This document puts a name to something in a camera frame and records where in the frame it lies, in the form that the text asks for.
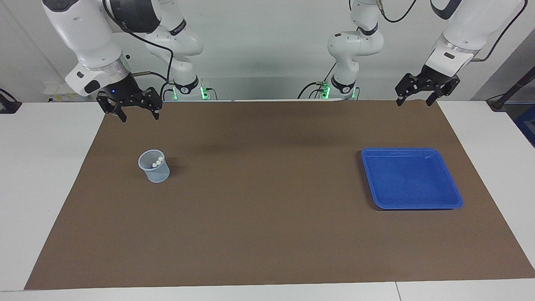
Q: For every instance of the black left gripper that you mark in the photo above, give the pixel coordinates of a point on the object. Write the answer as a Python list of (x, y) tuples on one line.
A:
[(430, 79)]

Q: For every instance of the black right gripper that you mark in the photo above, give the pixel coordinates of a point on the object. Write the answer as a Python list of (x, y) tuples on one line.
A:
[(123, 92)]

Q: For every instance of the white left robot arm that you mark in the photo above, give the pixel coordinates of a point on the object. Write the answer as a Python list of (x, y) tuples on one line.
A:
[(355, 46)]

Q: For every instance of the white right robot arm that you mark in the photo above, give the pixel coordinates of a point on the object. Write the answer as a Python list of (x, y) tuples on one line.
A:
[(83, 29)]

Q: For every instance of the blue plastic tray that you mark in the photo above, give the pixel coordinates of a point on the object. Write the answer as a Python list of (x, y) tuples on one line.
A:
[(411, 179)]

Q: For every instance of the translucent plastic cup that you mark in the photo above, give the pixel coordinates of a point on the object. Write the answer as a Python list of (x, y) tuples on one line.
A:
[(155, 173)]

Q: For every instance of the black pole stand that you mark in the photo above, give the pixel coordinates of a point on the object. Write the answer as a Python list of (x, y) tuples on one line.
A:
[(512, 90)]

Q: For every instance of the blue crate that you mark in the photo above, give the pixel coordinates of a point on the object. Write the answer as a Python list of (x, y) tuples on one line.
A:
[(527, 125)]

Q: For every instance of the brown table mat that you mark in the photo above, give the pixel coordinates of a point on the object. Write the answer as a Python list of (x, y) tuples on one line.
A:
[(267, 217)]

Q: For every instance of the white wall power box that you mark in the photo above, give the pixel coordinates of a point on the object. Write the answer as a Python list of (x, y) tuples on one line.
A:
[(67, 92)]

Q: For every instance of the black clamp mount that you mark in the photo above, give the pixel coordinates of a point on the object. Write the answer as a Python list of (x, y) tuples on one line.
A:
[(8, 104)]

